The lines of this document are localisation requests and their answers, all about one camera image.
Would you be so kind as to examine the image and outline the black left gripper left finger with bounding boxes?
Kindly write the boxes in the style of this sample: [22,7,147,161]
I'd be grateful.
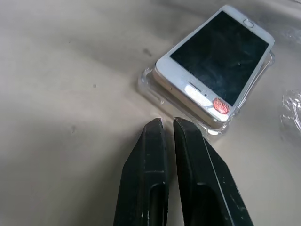
[113,118,170,226]

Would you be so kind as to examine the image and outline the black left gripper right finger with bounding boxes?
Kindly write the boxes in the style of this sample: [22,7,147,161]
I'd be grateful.
[173,117,255,226]

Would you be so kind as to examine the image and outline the clear plastic phone case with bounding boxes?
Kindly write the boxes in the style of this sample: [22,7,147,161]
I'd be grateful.
[137,49,276,142]

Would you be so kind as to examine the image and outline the white smartphone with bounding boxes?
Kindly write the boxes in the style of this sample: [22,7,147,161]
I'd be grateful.
[153,5,275,125]

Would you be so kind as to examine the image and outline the clear plastic wrap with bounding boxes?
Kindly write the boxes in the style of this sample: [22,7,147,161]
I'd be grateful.
[281,90,301,131]

